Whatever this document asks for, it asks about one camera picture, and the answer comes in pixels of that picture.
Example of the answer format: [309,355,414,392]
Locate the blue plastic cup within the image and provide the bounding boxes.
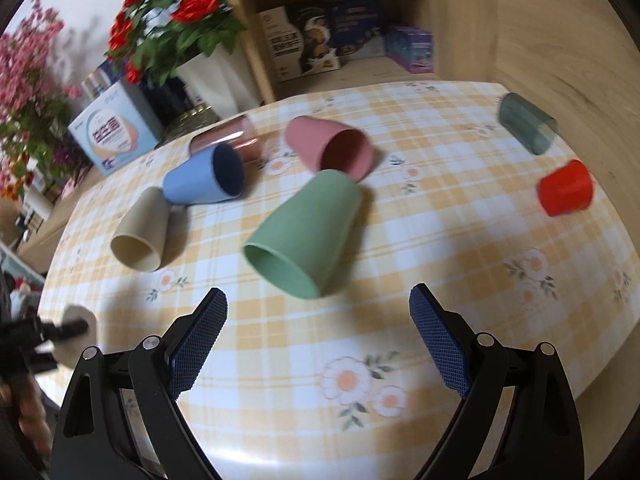
[162,143,245,206]

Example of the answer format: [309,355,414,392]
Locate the translucent brown cup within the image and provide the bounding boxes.
[188,114,262,164]

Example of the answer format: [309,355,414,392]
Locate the dark cookie snack box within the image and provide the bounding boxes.
[285,0,341,76]

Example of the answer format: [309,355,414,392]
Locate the beige plastic cup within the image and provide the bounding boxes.
[110,186,171,272]

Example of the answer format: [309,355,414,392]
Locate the translucent grey cup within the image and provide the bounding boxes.
[498,92,558,156]

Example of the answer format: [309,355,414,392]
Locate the gold white product box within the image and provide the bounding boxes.
[80,66,118,102]

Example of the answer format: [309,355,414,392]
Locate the purple small box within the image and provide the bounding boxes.
[385,26,434,74]

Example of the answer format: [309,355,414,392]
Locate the white text product box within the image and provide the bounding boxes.
[259,6,304,81]

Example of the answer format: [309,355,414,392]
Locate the pink plastic cup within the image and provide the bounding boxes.
[284,116,375,182]

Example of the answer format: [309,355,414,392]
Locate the green plastic cup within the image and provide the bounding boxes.
[243,169,362,300]

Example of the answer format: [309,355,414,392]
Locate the pink artificial flower plant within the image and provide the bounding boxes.
[1,0,88,202]

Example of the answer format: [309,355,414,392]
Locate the person's left hand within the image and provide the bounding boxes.
[1,374,52,460]

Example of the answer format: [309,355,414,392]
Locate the blue patterned box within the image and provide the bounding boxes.
[331,0,386,64]

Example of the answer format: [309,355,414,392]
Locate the white faceted flower vase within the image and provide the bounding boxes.
[177,46,262,119]

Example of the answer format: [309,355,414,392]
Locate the red plastic cup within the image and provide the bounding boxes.
[536,159,594,218]

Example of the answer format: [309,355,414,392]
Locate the light blue probiotic box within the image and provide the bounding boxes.
[68,80,164,176]

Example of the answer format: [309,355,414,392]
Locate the red rose bouquet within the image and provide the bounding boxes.
[105,0,245,86]

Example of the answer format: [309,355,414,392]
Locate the wooden shelf unit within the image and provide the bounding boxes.
[217,0,640,106]

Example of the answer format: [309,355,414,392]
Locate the yellow plaid floral tablecloth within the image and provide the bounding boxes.
[40,81,639,479]

